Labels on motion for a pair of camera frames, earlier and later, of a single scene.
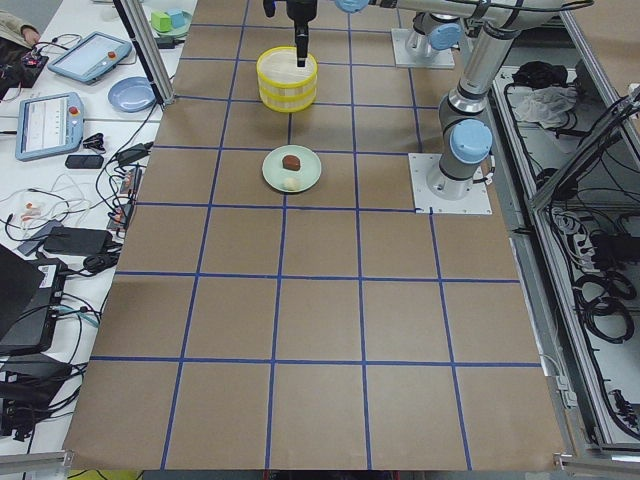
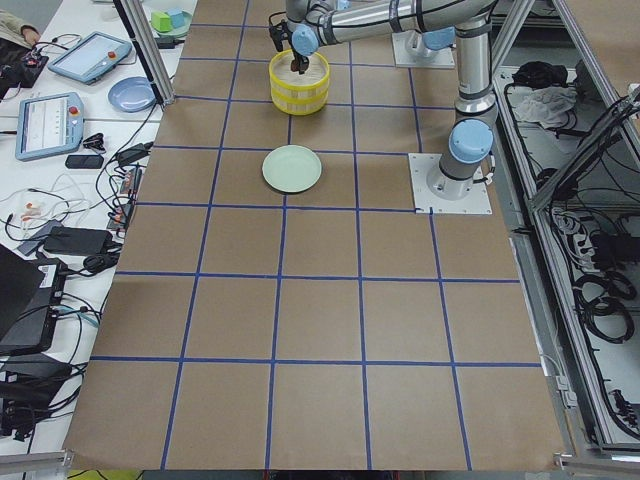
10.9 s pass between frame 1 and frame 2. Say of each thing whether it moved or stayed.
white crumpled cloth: stayed
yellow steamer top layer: moved
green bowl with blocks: stayed
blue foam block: stayed
